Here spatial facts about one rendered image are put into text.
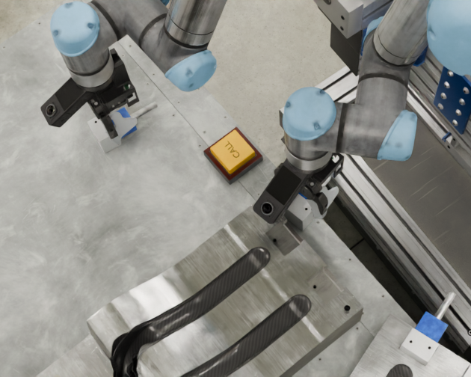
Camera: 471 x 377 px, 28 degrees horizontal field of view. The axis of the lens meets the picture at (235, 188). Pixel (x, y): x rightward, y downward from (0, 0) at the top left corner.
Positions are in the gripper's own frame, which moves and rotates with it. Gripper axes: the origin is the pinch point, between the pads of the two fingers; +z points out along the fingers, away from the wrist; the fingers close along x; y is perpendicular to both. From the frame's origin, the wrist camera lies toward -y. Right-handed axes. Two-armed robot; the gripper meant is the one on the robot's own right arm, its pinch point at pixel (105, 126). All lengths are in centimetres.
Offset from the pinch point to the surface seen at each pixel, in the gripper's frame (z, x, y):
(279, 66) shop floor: 85, 34, 58
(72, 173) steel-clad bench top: 4.6, -2.8, -9.7
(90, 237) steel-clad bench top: 4.6, -16.0, -12.6
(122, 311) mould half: -8.7, -35.6, -13.9
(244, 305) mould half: -3.9, -44.1, 3.9
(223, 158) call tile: 0.9, -17.3, 15.4
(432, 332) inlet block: -2, -64, 28
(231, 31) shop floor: 85, 52, 52
